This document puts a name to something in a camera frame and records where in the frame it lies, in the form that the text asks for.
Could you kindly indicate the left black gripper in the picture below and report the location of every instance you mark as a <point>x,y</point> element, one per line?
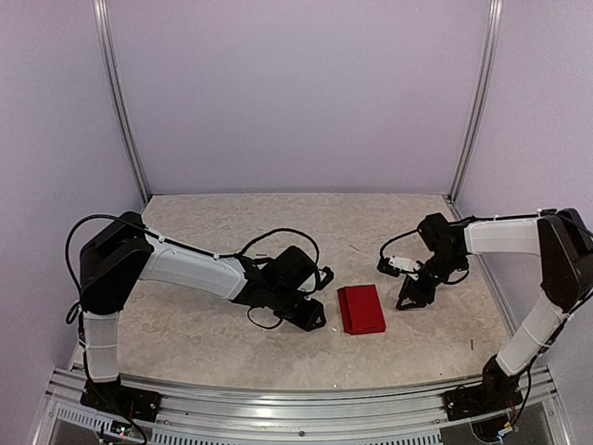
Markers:
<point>306,323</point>

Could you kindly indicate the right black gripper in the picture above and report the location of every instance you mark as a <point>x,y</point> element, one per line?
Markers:
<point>410,288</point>

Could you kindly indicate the red paper box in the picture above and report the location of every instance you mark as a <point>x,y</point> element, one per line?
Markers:
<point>361,310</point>

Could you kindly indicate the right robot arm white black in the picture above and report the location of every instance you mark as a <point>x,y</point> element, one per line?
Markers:
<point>453,338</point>

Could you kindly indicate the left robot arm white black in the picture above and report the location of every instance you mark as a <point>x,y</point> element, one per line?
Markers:
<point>127,251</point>

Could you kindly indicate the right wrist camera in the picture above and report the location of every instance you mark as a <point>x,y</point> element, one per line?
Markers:
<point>396,266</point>

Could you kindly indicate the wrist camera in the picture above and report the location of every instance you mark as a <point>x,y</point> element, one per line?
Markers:
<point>396,266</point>
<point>318,281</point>

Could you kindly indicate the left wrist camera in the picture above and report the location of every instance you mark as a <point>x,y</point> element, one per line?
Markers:
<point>318,281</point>

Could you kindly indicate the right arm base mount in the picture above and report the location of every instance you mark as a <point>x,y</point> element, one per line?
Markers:
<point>465,402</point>

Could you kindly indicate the right aluminium frame post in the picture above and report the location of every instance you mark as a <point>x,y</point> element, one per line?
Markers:
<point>487,62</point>

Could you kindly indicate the aluminium frame post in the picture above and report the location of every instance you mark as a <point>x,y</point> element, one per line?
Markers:
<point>108,54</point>
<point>487,62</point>

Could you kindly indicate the front aluminium rail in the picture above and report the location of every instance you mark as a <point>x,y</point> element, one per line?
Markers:
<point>197,414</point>

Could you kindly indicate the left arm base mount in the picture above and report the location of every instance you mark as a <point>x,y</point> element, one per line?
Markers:
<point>131,403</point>

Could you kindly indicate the left aluminium frame post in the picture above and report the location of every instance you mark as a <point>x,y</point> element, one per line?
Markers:
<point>108,54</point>

